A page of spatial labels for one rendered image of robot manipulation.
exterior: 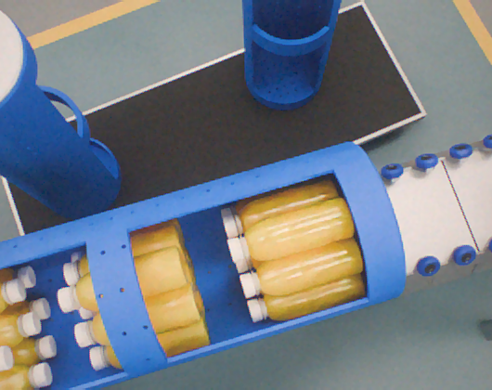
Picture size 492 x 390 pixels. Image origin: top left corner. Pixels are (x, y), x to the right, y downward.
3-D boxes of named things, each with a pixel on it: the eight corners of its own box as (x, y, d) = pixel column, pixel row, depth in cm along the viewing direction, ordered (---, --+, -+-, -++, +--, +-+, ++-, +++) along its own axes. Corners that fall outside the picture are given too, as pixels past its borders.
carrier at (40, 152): (102, 231, 198) (134, 158, 204) (-13, 144, 113) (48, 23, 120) (28, 204, 201) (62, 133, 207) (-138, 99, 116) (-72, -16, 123)
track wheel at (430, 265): (442, 258, 109) (437, 252, 111) (420, 265, 109) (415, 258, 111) (441, 274, 112) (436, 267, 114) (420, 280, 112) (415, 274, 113)
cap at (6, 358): (2, 376, 94) (12, 372, 94) (-10, 365, 91) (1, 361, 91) (3, 355, 97) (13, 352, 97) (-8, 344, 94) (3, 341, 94)
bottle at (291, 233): (344, 193, 92) (233, 226, 91) (358, 235, 91) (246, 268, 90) (337, 199, 99) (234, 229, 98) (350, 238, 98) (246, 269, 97)
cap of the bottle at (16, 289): (11, 306, 96) (21, 303, 96) (3, 285, 95) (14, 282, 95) (18, 298, 100) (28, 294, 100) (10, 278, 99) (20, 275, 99)
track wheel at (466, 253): (478, 247, 110) (472, 240, 111) (457, 253, 110) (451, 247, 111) (477, 264, 113) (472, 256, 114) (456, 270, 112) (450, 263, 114)
